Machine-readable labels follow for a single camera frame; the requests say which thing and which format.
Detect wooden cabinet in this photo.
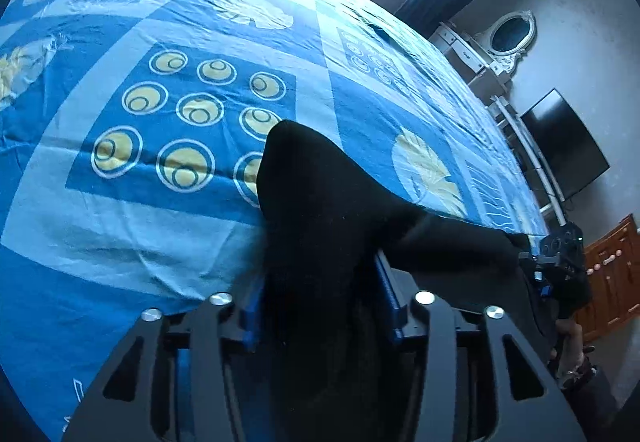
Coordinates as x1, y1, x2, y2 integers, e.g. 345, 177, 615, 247
579, 216, 640, 344

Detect person's right hand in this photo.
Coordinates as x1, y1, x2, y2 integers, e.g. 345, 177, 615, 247
547, 319, 596, 375

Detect black television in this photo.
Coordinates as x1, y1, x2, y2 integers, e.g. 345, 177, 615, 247
519, 89, 612, 203

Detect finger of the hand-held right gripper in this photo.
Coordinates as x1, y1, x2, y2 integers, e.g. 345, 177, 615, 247
518, 250, 552, 296

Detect white dresser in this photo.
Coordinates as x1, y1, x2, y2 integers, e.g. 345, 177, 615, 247
429, 22, 503, 98

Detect black pants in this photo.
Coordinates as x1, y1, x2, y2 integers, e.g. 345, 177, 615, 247
257, 120, 556, 442

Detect oval white framed mirror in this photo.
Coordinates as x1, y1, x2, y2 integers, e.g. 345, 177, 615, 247
479, 10, 537, 75

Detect white bed footboard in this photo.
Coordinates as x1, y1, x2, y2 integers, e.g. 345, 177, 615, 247
489, 94, 568, 225

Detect blue printed bedsheet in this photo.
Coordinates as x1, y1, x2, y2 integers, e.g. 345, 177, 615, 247
0, 0, 551, 442

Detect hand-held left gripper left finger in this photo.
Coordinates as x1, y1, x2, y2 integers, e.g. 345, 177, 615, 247
62, 279, 266, 442

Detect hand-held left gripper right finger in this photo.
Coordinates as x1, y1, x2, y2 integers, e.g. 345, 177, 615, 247
375, 249, 588, 442

